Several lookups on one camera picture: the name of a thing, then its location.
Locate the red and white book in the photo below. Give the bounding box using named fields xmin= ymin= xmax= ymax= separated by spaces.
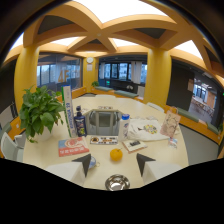
xmin=57 ymin=136 xmax=90 ymax=158

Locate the white printed cloth bag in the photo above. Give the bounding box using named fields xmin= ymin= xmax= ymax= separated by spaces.
xmin=127 ymin=118 xmax=170 ymax=142

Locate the white bottle blue cap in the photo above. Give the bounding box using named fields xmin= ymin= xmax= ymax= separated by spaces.
xmin=118 ymin=113 xmax=131 ymax=142

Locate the black and white sticker card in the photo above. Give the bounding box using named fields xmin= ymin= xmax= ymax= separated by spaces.
xmin=89 ymin=135 xmax=119 ymax=146

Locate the small colourful packet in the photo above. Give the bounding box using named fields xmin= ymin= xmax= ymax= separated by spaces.
xmin=168 ymin=137 xmax=179 ymax=149

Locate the white chair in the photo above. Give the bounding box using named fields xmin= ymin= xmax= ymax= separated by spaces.
xmin=0 ymin=131 xmax=27 ymax=163

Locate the tall white printed box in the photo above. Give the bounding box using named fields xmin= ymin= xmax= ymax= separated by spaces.
xmin=61 ymin=85 xmax=79 ymax=139

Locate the metal bowl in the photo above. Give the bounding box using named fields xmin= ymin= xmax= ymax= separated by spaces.
xmin=104 ymin=173 xmax=131 ymax=192

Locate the small blue cup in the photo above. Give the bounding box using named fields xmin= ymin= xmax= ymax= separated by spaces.
xmin=87 ymin=156 xmax=100 ymax=170

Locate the orange fruit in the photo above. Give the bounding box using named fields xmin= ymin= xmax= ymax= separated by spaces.
xmin=109 ymin=148 xmax=124 ymax=163

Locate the green potted plant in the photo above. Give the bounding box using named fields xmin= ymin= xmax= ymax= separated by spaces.
xmin=18 ymin=85 xmax=66 ymax=144

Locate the blue shampoo bottle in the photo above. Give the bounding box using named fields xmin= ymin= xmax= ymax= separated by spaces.
xmin=73 ymin=105 xmax=88 ymax=138

